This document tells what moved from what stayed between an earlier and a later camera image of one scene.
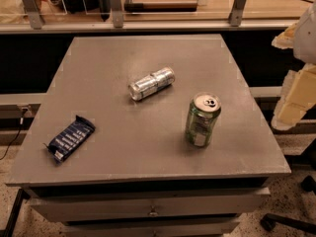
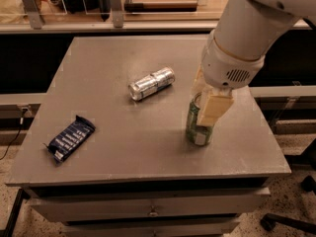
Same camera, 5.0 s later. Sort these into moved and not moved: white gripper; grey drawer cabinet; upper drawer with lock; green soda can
Moved: white gripper
Not moved: grey drawer cabinet; green soda can; upper drawer with lock
